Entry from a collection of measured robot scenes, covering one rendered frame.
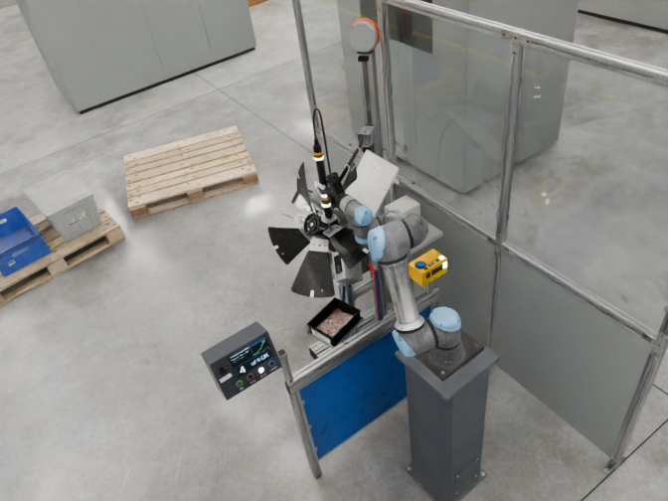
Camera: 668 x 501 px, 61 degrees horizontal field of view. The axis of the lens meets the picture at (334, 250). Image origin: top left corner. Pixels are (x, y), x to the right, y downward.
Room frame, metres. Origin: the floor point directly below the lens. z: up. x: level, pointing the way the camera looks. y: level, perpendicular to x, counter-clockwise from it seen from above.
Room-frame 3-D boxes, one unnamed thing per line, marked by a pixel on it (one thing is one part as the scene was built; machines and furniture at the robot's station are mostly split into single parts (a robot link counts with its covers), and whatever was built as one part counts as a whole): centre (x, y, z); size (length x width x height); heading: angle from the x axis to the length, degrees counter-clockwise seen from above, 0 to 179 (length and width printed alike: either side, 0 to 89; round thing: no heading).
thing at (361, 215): (1.90, -0.13, 1.46); 0.11 x 0.08 x 0.09; 29
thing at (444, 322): (1.45, -0.38, 1.19); 0.13 x 0.12 x 0.14; 103
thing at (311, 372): (1.77, -0.09, 0.82); 0.90 x 0.04 x 0.08; 119
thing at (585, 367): (2.48, -0.64, 0.50); 2.59 x 0.03 x 0.91; 29
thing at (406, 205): (2.58, -0.42, 0.92); 0.17 x 0.16 x 0.11; 119
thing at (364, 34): (2.78, -0.32, 1.88); 0.16 x 0.07 x 0.16; 64
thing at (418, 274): (1.96, -0.43, 1.02); 0.16 x 0.10 x 0.11; 119
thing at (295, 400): (1.56, 0.29, 0.39); 0.04 x 0.04 x 0.78; 29
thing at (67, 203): (4.21, 2.24, 0.31); 0.60 x 0.42 x 0.33; 36
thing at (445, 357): (1.45, -0.39, 1.07); 0.15 x 0.15 x 0.10
